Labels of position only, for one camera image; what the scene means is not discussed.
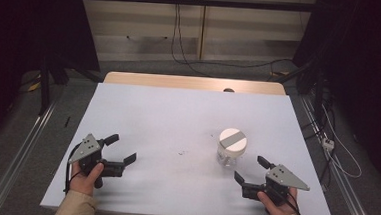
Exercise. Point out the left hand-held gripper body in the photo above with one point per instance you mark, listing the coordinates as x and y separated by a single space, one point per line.
87 148

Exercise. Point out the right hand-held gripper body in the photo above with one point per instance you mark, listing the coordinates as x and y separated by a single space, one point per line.
284 178

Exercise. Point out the clear jar with white lid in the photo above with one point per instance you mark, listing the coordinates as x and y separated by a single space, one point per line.
232 143

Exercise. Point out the person's right hand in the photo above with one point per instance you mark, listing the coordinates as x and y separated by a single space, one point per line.
279 209

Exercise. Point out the person's left hand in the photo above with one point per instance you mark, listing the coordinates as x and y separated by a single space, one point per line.
85 181

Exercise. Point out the small black stick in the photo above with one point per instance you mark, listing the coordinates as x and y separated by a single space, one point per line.
67 121

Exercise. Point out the white power strip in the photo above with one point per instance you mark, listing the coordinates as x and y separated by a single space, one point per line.
328 144

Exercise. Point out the white board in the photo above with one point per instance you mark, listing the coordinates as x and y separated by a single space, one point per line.
177 126

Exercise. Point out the black metal stand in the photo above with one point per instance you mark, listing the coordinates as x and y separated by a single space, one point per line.
44 88
318 92

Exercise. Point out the small dark round knob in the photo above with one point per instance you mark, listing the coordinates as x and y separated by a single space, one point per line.
228 90

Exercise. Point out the wooden table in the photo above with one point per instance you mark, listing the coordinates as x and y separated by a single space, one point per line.
180 82

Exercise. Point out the dark curtain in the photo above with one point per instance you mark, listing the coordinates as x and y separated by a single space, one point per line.
23 27
368 65

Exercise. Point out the black horizontal bar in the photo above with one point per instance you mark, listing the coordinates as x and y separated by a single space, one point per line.
198 1

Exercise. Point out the metal floor rail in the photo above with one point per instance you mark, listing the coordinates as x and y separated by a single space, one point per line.
344 183
18 157

